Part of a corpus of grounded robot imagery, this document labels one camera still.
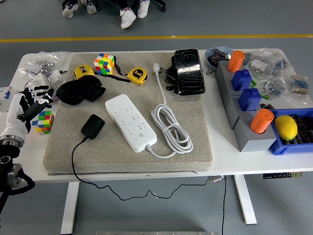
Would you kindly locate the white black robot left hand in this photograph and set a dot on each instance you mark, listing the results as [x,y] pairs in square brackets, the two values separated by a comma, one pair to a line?
[14,112]

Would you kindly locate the black plug adapter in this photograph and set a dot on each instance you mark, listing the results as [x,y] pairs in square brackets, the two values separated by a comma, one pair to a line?
[93,126]

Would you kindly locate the white power strip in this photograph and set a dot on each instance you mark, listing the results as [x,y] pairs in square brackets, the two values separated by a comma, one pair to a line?
[132,124]

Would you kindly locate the white circuit breaker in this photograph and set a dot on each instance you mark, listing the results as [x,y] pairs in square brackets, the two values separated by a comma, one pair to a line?
[6,94]

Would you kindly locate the small colourful puzzle cube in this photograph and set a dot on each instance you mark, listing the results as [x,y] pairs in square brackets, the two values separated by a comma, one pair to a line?
[43,123]

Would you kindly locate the purple tray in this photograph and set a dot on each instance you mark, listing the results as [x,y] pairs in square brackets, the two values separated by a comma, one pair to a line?
[55,100]

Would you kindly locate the clear bag metal parts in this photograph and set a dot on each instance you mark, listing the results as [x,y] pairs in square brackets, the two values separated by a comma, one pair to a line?
[44,64]

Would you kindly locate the black cloth pouch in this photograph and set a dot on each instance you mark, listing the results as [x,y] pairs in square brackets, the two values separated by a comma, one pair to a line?
[80,90]

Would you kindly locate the yellow tape measure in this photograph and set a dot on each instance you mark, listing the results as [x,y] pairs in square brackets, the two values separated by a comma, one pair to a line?
[84,71]

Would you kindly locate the large colourful puzzle cube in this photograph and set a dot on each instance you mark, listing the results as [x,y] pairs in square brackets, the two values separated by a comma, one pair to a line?
[104,63]

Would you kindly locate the white table leg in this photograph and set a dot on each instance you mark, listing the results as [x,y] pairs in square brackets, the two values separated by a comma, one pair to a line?
[245,200]
[69,208]

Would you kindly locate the white grey sneaker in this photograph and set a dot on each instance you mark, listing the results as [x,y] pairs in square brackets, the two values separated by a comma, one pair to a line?
[89,7]
[69,9]

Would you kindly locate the yellow tape measure 5m print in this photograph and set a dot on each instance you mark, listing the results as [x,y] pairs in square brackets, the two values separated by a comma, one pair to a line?
[137,76]

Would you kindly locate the black chair base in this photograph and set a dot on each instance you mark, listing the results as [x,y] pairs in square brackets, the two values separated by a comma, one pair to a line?
[160,5]
[98,5]

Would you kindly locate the seated person's leg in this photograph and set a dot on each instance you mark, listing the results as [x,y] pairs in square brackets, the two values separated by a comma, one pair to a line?
[123,4]

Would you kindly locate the grey-brown mat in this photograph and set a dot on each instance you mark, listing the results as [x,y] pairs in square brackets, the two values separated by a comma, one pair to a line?
[190,134]

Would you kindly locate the glossy black case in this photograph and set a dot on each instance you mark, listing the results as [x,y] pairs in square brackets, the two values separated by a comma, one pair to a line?
[189,71]

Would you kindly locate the small metal clip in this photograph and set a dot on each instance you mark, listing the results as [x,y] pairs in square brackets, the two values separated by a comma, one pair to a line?
[208,71]

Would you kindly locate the light blue bowl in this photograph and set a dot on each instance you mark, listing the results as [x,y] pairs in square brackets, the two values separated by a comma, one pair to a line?
[207,52]

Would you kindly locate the black parts in bowl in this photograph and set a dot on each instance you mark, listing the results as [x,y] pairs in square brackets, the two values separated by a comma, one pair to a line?
[215,58]

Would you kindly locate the grey socket block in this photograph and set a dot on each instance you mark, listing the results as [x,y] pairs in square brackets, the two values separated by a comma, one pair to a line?
[222,73]
[254,144]
[232,115]
[228,93]

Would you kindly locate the orange cylinder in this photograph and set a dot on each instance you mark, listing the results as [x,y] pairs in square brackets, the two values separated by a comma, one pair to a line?
[236,61]
[261,122]

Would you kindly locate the blue square block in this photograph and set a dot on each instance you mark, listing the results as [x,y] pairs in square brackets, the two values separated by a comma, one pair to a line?
[249,100]
[241,80]

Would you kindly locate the small green peg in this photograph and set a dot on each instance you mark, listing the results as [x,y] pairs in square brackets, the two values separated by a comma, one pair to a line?
[265,96]
[254,82]

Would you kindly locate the clear bag white label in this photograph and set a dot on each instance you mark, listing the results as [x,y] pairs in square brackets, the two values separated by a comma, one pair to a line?
[259,64]

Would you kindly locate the loose black parts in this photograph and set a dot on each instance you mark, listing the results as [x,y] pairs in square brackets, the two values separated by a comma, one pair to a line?
[266,106]

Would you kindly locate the clear bag blue parts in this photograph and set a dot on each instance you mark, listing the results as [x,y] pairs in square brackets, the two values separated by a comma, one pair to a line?
[297,82]
[272,89]
[280,64]

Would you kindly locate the blue plastic bin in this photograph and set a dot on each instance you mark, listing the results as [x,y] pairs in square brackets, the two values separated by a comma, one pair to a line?
[281,147]

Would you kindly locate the yellow lemon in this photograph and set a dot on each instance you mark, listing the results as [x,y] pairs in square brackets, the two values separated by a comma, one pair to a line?
[285,127]

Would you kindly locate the black table control panel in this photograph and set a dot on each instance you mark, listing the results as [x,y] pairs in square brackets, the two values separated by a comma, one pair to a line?
[281,175]

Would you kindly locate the black parts in bin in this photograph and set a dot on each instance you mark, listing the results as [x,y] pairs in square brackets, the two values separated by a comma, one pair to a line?
[305,127]

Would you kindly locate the large white wall socket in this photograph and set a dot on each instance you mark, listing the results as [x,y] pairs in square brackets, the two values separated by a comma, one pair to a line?
[39,80]

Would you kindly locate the small white wall socket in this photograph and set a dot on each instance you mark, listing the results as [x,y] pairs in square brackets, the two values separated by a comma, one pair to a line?
[55,77]

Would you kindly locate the metal table bracket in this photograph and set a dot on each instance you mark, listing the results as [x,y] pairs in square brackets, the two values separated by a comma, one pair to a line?
[217,179]

